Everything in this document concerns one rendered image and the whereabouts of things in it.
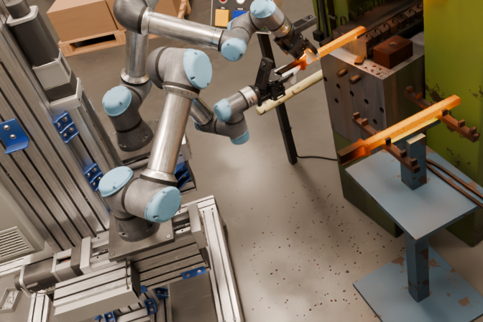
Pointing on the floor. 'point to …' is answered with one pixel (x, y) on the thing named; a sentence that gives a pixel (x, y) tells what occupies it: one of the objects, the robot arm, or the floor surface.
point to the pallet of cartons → (68, 8)
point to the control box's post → (279, 104)
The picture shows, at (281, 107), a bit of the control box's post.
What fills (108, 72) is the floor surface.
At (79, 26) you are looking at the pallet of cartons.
